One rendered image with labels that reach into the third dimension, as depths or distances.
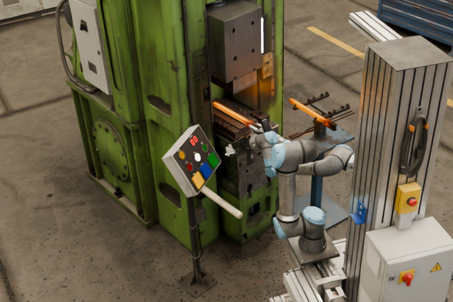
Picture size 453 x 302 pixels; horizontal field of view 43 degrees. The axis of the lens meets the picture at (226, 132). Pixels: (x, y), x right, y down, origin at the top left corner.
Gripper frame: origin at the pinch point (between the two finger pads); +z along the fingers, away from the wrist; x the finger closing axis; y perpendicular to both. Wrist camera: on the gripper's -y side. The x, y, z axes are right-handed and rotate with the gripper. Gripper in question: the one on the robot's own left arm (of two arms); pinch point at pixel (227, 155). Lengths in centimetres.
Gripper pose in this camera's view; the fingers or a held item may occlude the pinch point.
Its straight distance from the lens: 336.8
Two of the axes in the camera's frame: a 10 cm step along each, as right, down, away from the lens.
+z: -7.6, 2.5, 6.0
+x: -4.6, 4.4, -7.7
